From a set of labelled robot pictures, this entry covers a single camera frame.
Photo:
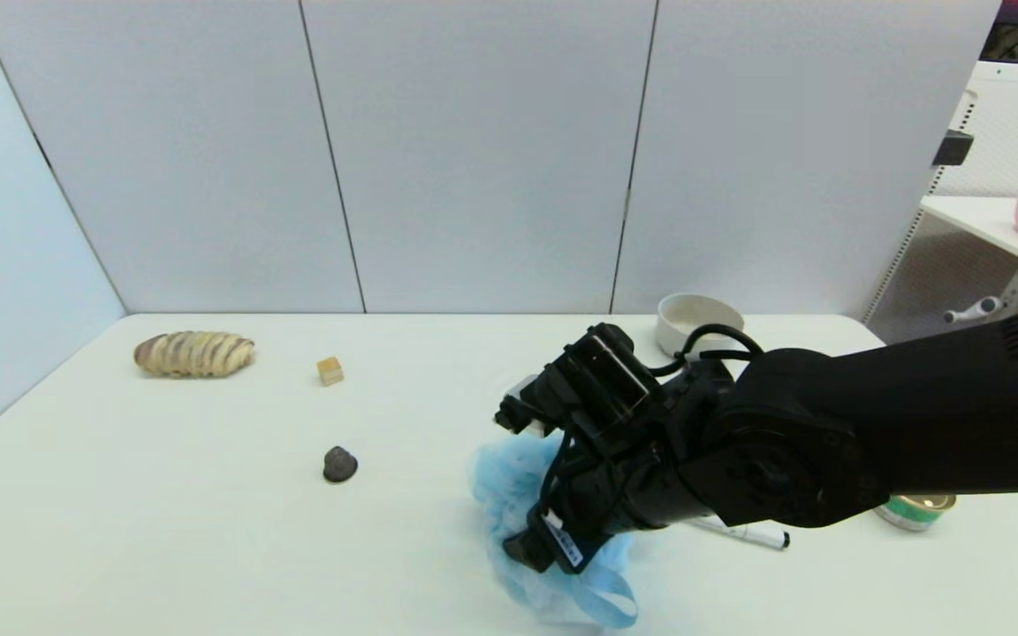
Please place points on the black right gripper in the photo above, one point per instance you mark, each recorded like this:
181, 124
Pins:
562, 541

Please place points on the blue mesh bath loofah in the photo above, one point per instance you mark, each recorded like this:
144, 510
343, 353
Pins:
509, 481

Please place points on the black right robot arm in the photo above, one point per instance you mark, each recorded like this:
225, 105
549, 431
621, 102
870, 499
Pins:
898, 424

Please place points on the small dark cone-shaped object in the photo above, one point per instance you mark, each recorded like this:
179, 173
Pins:
339, 465

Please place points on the beige round bowl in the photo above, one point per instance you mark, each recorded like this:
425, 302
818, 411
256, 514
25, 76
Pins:
695, 311

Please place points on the white marker pen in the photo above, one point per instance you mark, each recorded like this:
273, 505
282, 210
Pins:
756, 535

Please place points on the small wooden cube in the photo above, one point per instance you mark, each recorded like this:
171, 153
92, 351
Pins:
330, 371

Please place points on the striped bread loaf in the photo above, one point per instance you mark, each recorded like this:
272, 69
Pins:
194, 353

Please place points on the green tin can gold lid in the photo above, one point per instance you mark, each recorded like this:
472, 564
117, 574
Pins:
917, 511

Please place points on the white side table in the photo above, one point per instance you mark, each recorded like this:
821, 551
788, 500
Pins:
986, 221

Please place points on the black clamp on panel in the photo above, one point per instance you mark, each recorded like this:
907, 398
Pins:
950, 148

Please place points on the white perforated panel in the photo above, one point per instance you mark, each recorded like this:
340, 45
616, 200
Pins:
1017, 132

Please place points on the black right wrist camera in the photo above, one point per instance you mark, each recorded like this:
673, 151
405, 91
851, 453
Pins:
606, 371

